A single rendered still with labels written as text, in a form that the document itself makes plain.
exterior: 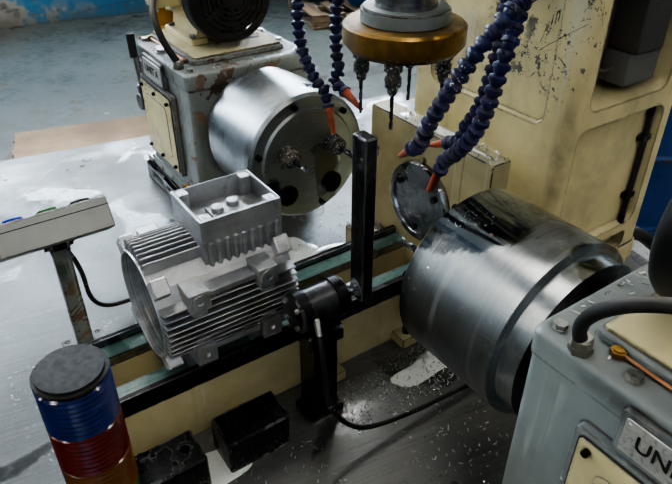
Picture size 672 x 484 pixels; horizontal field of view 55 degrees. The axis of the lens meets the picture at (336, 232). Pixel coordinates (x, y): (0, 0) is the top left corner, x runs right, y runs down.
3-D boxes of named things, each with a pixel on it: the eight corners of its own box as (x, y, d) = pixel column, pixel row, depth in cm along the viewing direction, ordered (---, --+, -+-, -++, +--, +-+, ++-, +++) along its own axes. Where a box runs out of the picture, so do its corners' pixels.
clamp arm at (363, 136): (363, 286, 96) (368, 127, 82) (375, 296, 94) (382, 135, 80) (344, 294, 94) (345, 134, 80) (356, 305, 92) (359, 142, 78)
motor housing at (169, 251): (244, 275, 111) (235, 178, 100) (302, 339, 97) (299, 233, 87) (130, 319, 101) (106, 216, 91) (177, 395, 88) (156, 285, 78)
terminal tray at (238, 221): (249, 209, 99) (246, 168, 95) (284, 242, 92) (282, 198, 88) (175, 234, 94) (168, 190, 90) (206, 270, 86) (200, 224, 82)
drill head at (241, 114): (281, 140, 157) (276, 37, 143) (371, 204, 132) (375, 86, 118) (185, 167, 145) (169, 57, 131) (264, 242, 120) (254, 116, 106)
